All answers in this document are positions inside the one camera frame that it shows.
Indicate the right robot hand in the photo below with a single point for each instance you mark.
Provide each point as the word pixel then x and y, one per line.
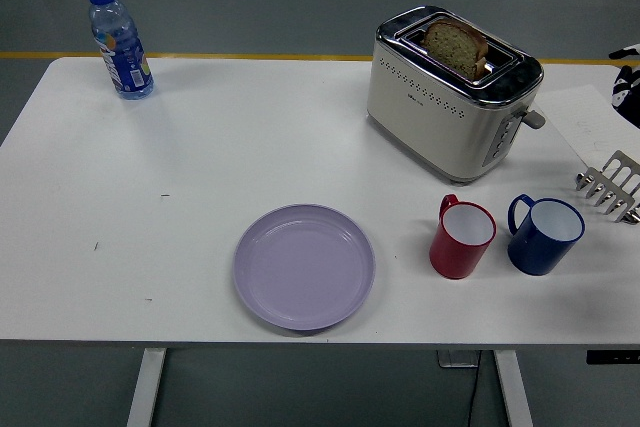
pixel 627 92

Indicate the grey toaster lever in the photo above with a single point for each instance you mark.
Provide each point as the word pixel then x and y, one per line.
pixel 535 119

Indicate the slice of bread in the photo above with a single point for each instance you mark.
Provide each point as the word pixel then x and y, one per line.
pixel 452 44

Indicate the lilac plastic plate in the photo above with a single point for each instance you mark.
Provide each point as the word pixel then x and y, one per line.
pixel 304 269

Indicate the white paper sheet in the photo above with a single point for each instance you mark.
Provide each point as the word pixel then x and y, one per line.
pixel 585 117

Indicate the silver metal toast rack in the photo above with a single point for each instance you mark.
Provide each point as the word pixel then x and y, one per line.
pixel 607 197

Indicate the blue mug white inside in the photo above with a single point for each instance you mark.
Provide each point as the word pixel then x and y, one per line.
pixel 535 254

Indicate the cream and chrome toaster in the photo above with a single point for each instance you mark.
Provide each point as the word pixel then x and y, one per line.
pixel 425 122

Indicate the red mug white inside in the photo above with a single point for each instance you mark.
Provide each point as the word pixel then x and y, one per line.
pixel 452 257

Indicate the black table control panel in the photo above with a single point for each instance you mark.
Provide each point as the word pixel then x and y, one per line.
pixel 612 356

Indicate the white table leg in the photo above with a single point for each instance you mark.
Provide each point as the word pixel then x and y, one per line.
pixel 512 387
pixel 145 387

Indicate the clear water bottle blue cap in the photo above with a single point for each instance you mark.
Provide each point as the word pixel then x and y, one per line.
pixel 122 57

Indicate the clear plastic bracket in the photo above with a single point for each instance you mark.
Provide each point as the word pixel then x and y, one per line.
pixel 452 359

